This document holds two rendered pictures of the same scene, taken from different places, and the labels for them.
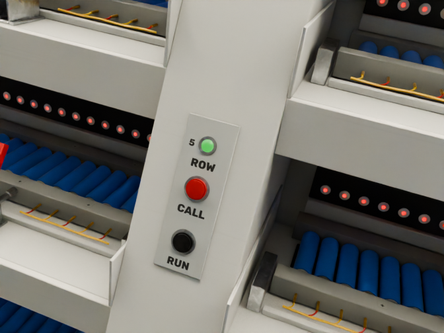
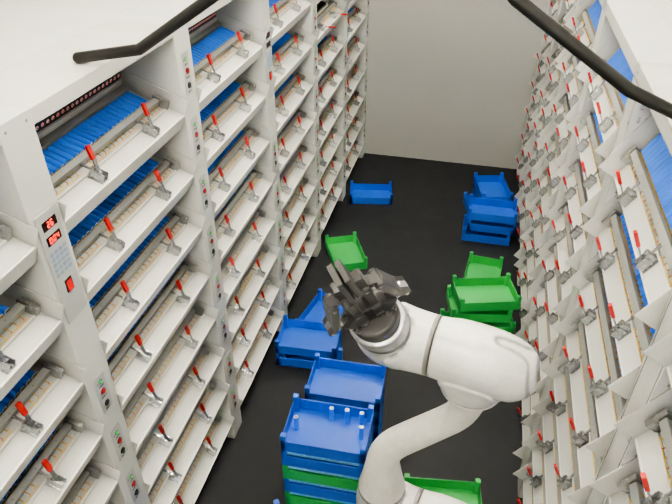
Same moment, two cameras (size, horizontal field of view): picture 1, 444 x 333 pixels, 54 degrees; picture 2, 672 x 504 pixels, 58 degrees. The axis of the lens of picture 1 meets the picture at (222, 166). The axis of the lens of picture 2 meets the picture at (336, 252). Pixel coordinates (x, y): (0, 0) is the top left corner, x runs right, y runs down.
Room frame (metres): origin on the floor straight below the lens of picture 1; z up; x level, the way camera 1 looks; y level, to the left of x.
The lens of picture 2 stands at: (-0.29, 1.07, 2.21)
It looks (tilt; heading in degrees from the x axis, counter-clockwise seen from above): 35 degrees down; 271
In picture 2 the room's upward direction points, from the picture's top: straight up
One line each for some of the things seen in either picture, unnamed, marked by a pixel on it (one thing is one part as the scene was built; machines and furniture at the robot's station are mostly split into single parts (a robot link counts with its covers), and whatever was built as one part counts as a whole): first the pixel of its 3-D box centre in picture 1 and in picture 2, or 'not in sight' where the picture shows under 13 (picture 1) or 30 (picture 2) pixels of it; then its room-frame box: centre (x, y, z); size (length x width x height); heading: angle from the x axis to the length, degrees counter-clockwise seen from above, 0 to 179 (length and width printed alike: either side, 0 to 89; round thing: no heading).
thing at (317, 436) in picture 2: not in sight; (328, 427); (-0.24, -0.34, 0.44); 0.30 x 0.20 x 0.08; 170
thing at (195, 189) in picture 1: (197, 188); not in sight; (0.33, 0.01, 1.02); 0.02 x 0.01 x 0.02; 77
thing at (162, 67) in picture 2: not in sight; (190, 268); (0.27, -0.69, 0.88); 0.20 x 0.09 x 1.76; 167
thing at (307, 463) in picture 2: not in sight; (328, 441); (-0.24, -0.34, 0.36); 0.30 x 0.20 x 0.08; 170
